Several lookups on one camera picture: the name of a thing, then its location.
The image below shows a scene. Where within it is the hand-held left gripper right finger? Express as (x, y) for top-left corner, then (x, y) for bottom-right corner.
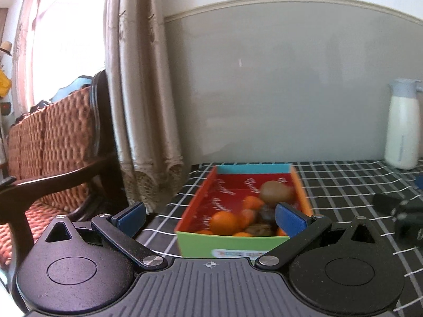
(254, 203), (385, 268)

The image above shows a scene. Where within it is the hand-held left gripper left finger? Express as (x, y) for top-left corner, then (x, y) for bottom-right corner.
(36, 201), (167, 269)

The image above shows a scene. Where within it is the dark shrivelled fruit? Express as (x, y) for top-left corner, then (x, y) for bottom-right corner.
(258, 206), (277, 223)

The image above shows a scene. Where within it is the brown kiwi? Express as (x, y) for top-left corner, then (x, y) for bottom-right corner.
(260, 180), (293, 204)

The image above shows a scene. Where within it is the brown wrinkled round fruit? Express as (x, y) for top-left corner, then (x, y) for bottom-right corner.
(245, 223), (273, 237)

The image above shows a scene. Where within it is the colourful cardboard box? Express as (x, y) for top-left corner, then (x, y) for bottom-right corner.
(174, 163), (314, 259)

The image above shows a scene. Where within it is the white and blue thermos jug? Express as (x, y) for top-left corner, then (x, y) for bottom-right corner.
(384, 78), (423, 170)

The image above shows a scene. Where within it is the wooden sofa with woven cushions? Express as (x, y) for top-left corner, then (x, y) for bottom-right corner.
(0, 69), (128, 271)

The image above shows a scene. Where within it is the beige lace-hem curtain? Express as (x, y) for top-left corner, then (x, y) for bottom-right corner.
(104, 0), (186, 213)

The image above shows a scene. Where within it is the blue object behind sofa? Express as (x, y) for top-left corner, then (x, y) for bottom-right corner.
(49, 75), (95, 103)

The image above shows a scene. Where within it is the yellow hanging cloth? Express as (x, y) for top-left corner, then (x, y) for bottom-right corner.
(0, 69), (12, 98)

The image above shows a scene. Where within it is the pink sheer curtain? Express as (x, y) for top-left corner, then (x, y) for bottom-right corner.
(13, 0), (113, 113)

